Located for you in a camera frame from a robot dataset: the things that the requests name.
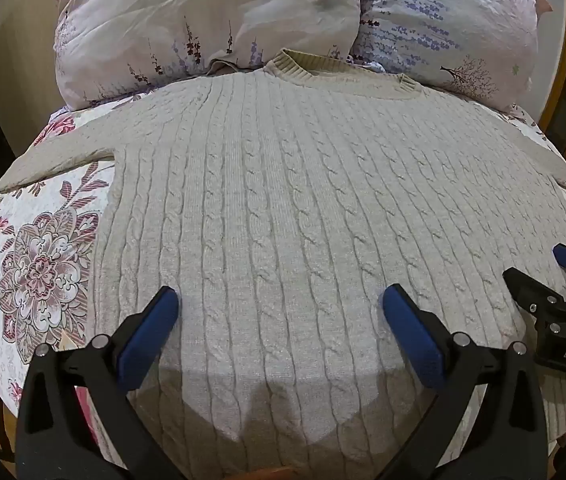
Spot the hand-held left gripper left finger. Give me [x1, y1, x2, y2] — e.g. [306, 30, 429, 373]
[17, 286, 180, 480]

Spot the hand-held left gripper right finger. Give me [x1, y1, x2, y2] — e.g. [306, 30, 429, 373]
[382, 283, 550, 480]

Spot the beige cable-knit sweater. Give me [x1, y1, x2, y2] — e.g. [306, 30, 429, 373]
[0, 49, 566, 480]

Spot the floral bed sheet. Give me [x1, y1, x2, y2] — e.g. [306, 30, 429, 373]
[0, 104, 566, 463]

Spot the lavender print pillow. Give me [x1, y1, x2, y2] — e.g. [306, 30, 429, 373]
[350, 0, 554, 114]

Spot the pink floral pillow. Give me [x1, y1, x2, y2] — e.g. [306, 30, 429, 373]
[52, 0, 364, 111]

